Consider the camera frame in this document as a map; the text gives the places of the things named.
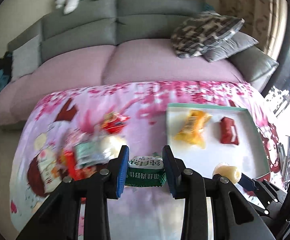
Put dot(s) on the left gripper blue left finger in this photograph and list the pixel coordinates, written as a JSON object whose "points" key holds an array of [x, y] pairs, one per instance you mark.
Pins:
{"points": [[122, 168]]}

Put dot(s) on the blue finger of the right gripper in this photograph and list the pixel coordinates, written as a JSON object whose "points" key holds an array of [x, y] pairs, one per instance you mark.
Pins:
{"points": [[247, 183]]}

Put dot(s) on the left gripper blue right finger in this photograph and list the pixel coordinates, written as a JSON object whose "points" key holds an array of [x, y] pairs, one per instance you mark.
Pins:
{"points": [[171, 170]]}

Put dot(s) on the white bun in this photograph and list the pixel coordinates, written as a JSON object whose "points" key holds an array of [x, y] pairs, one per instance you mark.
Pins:
{"points": [[111, 145]]}

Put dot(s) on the yellow jelly cup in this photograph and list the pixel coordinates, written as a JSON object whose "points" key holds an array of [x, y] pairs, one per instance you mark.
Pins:
{"points": [[228, 171]]}

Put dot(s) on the green white biscuit pack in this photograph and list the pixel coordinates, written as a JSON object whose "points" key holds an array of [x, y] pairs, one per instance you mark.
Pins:
{"points": [[146, 171]]}

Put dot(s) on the mint green wafer pack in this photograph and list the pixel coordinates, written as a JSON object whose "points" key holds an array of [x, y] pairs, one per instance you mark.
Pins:
{"points": [[88, 154]]}

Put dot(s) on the yellow cake clear pack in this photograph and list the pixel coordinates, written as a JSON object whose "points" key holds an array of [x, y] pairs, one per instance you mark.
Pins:
{"points": [[193, 128]]}

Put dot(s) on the red milk biscuit pack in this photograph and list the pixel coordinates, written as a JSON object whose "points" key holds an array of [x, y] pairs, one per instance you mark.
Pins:
{"points": [[228, 130]]}

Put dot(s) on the red gold coin snack bag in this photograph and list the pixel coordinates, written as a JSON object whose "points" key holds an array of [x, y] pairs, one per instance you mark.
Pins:
{"points": [[114, 122]]}

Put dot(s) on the teal shallow cardboard tray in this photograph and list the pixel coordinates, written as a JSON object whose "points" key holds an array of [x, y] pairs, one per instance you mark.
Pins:
{"points": [[248, 156]]}

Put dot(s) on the silver folding device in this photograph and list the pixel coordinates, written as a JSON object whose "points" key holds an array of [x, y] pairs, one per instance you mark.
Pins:
{"points": [[281, 154]]}

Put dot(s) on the pink fruit snack pack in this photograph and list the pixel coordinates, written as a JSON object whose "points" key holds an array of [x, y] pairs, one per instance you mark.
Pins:
{"points": [[74, 137]]}

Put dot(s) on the pink cartoon print cloth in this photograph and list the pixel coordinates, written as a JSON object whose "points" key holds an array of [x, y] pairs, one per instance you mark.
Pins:
{"points": [[81, 111]]}

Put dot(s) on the white flower print pack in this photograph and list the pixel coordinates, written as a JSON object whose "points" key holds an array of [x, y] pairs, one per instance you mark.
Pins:
{"points": [[47, 165]]}

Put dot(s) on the black drying rack outside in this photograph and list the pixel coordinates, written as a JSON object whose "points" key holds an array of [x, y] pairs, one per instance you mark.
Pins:
{"points": [[278, 96]]}

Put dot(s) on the pink sofa seat cover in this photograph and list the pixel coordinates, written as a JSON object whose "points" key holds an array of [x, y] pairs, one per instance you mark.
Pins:
{"points": [[132, 61]]}

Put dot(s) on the black white patterned pillow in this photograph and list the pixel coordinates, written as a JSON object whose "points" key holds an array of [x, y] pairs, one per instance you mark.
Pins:
{"points": [[198, 35]]}

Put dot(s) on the light grey cushion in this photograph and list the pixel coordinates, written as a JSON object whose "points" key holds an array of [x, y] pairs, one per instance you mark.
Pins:
{"points": [[26, 59]]}

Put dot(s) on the grey pillow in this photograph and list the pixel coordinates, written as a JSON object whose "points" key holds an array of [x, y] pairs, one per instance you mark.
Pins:
{"points": [[237, 43]]}

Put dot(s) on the grey-green sofa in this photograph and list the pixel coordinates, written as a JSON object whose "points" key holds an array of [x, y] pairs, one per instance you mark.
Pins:
{"points": [[113, 22]]}

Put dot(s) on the dark clothes pile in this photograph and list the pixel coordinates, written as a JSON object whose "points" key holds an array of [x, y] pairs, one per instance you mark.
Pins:
{"points": [[5, 69]]}

